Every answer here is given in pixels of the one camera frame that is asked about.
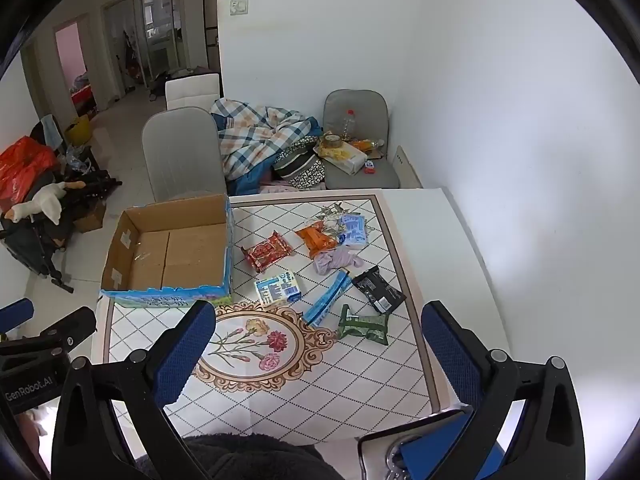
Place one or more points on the black and white patterned bag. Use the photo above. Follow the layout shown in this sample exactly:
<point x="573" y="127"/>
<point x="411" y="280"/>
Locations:
<point x="300" y="170"/>

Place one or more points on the yellow and white package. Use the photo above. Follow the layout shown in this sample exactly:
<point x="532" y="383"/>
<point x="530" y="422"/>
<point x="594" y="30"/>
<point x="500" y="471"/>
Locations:
<point x="345" y="160"/>

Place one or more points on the yellow bucket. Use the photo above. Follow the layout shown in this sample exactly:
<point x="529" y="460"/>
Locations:
<point x="79" y="132"/>

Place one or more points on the pink cloth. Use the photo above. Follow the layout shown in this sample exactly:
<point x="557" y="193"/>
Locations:
<point x="280" y="188"/>

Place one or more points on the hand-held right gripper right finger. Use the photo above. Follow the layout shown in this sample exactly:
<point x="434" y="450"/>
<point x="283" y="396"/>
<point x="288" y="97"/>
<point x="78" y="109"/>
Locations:
<point x="450" y="355"/>

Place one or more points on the black snack packet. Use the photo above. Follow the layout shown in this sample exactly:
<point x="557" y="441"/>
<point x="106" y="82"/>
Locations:
<point x="377" y="290"/>

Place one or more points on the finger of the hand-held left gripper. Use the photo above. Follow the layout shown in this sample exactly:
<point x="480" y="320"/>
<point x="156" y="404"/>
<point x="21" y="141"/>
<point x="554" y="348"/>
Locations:
<point x="70" y="330"/>
<point x="15" y="315"/>

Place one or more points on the clear plastic bottle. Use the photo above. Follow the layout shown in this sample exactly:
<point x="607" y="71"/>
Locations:
<point x="348" y="125"/>

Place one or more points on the long blue packet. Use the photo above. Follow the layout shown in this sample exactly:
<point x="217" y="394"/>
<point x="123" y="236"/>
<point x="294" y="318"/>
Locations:
<point x="325" y="300"/>

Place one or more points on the floral table mat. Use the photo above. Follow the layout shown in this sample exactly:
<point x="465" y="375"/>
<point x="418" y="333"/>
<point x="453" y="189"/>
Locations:
<point x="320" y="385"/>

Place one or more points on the black folded stroller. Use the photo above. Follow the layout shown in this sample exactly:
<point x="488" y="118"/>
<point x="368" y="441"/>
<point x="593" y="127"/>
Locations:
<point x="30" y="245"/>

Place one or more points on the white chair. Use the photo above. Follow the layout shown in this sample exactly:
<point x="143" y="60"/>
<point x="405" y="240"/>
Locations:
<point x="192" y="90"/>

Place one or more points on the grey ribbed chair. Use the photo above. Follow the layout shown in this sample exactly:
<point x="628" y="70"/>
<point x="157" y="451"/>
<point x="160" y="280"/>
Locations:
<point x="182" y="155"/>

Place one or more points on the white light switch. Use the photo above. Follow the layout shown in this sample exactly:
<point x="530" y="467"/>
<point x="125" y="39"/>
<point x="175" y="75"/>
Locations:
<point x="239" y="6"/>

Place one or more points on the small brown cardboard box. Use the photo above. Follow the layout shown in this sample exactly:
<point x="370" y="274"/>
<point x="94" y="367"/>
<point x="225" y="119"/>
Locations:
<point x="91" y="217"/>

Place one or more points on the white and blue packet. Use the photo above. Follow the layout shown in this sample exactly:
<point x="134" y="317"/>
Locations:
<point x="277" y="287"/>

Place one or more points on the purple cloth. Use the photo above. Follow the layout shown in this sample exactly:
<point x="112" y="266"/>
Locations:
<point x="335" y="260"/>

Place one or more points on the red plastic bag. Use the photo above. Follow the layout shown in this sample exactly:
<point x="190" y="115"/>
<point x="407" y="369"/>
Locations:
<point x="22" y="162"/>

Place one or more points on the white board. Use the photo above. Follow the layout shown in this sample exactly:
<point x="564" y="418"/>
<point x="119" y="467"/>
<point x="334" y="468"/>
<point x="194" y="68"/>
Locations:
<point x="406" y="167"/>

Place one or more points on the orange snack packet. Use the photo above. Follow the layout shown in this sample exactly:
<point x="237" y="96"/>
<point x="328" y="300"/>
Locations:
<point x="315" y="240"/>

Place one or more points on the tape roll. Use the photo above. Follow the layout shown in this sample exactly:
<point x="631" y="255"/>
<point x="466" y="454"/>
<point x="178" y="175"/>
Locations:
<point x="331" y="141"/>

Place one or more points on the grey cushioned chair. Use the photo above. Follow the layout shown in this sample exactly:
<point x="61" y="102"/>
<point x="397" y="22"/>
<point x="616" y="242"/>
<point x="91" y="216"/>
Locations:
<point x="355" y="102"/>

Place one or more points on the small red box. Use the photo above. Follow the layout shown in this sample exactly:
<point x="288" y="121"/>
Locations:
<point x="370" y="167"/>

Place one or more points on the red snack packet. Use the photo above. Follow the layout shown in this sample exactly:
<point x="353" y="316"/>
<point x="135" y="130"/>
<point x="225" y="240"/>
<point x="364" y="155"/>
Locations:
<point x="265" y="251"/>

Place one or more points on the green snack packet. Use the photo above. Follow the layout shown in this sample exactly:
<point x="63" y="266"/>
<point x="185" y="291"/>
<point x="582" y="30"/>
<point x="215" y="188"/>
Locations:
<point x="362" y="325"/>

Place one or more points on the blue tissue packet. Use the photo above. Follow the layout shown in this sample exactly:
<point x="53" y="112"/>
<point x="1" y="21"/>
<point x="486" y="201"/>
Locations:
<point x="352" y="230"/>

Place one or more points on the glass sliding door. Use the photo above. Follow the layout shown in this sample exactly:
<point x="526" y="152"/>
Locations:
<point x="120" y="45"/>

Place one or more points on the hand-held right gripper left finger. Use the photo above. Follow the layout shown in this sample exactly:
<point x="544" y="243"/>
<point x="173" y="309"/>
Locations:
<point x="185" y="355"/>

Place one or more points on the dark fleece clothing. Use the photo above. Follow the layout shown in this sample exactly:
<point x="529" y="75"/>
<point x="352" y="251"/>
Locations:
<point x="260" y="460"/>

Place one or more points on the light blue cloth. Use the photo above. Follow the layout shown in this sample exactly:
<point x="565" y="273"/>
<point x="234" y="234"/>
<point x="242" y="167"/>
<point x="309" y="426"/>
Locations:
<point x="50" y="130"/>

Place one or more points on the black tripod pile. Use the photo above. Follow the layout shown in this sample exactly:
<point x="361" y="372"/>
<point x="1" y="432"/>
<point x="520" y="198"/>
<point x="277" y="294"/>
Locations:
<point x="97" y="185"/>

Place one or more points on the plaid blanket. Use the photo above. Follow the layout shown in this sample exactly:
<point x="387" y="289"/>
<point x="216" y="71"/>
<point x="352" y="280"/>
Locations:
<point x="255" y="135"/>

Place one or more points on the white goose plush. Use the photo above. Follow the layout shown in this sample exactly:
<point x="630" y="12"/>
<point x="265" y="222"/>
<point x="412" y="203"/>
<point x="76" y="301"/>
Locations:
<point x="50" y="205"/>

